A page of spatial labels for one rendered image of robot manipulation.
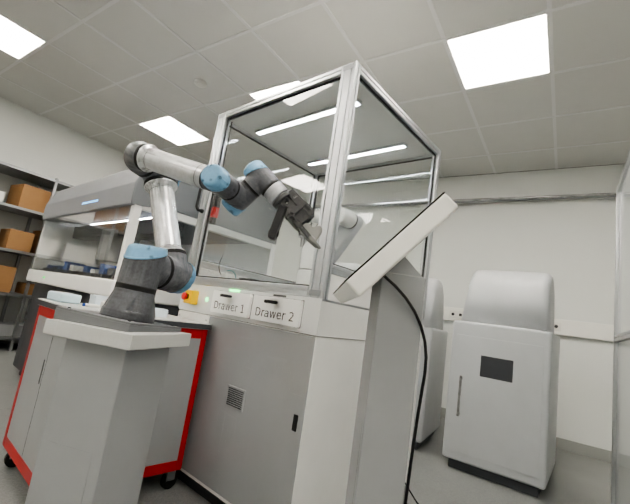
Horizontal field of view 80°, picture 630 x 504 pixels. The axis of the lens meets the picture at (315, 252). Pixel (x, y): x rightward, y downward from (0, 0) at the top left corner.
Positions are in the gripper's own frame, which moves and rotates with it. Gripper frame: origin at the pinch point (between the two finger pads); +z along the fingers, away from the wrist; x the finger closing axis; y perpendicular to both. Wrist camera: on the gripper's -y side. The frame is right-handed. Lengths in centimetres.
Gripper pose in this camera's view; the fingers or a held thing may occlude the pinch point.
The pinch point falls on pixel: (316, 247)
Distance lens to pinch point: 123.5
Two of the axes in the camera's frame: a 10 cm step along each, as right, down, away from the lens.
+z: 6.6, 7.4, -1.2
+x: 0.0, 1.7, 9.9
